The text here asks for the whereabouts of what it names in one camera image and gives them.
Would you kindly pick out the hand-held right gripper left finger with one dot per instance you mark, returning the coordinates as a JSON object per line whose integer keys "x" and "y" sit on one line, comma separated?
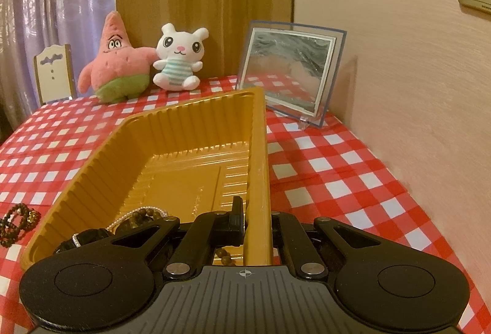
{"x": 237, "y": 215}

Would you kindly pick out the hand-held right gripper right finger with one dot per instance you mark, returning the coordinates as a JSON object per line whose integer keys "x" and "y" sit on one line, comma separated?
{"x": 287, "y": 232}

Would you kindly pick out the golden plastic tray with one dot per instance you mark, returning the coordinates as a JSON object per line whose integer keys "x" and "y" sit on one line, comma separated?
{"x": 180, "y": 150}

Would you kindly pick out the black wrist watch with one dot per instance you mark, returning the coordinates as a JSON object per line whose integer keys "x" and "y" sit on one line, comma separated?
{"x": 90, "y": 237}

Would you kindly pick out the red checkered tablecloth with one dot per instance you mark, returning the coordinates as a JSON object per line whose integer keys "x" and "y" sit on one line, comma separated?
{"x": 337, "y": 180}

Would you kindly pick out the white bunny plush toy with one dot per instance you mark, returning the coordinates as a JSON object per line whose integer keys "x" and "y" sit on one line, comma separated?
{"x": 176, "y": 65}

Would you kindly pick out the pink starfish plush toy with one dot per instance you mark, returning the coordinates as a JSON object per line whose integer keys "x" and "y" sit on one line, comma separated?
{"x": 115, "y": 61}

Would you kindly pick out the small white wooden chair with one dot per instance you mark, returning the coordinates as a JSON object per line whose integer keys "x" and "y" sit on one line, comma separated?
{"x": 53, "y": 75}

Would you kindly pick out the sand art picture frame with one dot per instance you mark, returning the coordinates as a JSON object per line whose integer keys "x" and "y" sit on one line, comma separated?
{"x": 287, "y": 69}

